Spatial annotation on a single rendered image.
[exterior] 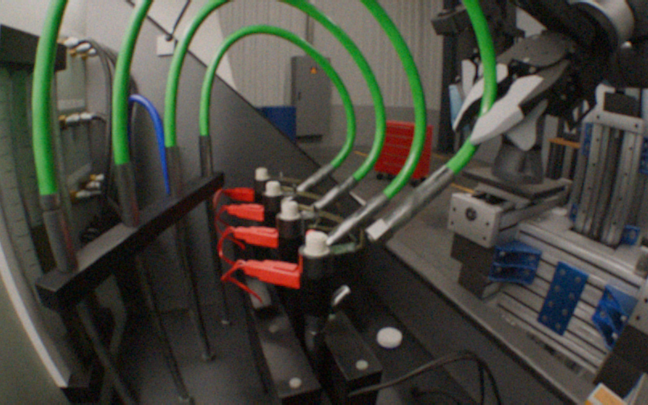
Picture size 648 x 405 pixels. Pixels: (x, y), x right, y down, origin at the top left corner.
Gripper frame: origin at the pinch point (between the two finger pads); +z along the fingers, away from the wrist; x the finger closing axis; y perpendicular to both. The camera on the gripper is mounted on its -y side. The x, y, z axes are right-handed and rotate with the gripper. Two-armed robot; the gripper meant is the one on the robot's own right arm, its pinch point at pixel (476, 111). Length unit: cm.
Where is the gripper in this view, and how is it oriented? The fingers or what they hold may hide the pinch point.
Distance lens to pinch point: 50.0
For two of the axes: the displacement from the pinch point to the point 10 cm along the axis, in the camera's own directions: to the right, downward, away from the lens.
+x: -3.6, -3.1, 8.8
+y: 9.3, -1.0, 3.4
